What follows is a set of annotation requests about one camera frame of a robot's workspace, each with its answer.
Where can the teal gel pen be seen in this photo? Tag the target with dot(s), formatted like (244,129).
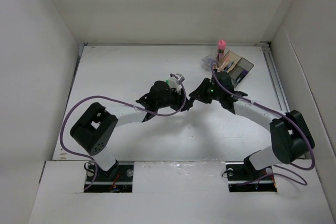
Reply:
(231,66)

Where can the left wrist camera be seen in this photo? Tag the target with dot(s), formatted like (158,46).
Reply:
(176,82)

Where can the compartmented organizer tray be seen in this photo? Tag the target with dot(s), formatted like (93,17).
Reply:
(240,64)

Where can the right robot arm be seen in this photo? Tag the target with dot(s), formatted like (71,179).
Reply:
(290,136)

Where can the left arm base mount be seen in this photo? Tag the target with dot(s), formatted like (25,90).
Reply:
(120,181)

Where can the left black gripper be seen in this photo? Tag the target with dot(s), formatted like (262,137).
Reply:
(179,100)

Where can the purple cap highlighter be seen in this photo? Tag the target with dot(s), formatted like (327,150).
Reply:
(241,76)

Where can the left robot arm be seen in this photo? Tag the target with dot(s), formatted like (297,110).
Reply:
(94,128)

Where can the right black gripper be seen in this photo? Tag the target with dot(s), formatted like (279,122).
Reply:
(199,93)

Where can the dark blue gel pen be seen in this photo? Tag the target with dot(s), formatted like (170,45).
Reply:
(227,67)

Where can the pink capped bottle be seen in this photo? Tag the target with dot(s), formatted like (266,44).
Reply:
(221,46)

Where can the clear jar purple clips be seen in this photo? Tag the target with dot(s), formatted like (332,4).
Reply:
(207,63)

